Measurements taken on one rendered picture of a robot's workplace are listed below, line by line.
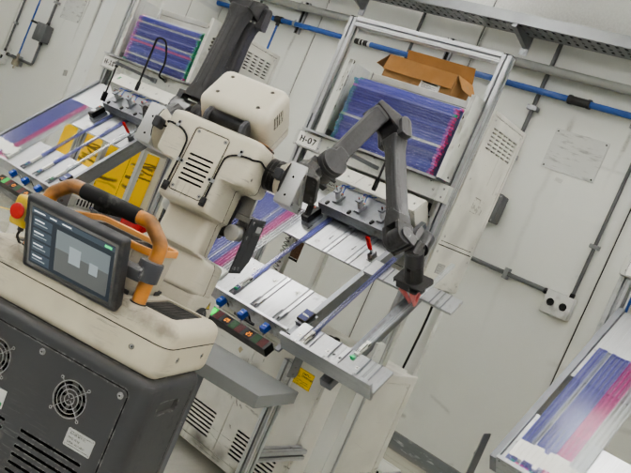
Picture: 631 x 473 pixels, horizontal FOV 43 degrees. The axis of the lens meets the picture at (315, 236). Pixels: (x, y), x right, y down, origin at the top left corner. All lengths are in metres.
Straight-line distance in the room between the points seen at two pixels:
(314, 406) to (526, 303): 1.75
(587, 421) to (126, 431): 1.24
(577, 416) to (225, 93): 1.29
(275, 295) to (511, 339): 1.88
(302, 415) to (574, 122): 2.31
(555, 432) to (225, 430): 1.35
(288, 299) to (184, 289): 0.71
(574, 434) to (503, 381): 2.06
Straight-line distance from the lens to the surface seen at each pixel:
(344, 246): 2.91
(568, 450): 2.28
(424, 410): 4.54
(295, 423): 2.96
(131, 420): 1.74
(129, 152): 3.77
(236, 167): 2.01
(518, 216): 4.43
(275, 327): 2.64
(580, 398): 2.40
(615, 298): 2.70
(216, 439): 3.19
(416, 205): 2.95
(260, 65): 4.16
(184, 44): 3.98
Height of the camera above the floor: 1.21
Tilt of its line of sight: 4 degrees down
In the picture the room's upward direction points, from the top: 23 degrees clockwise
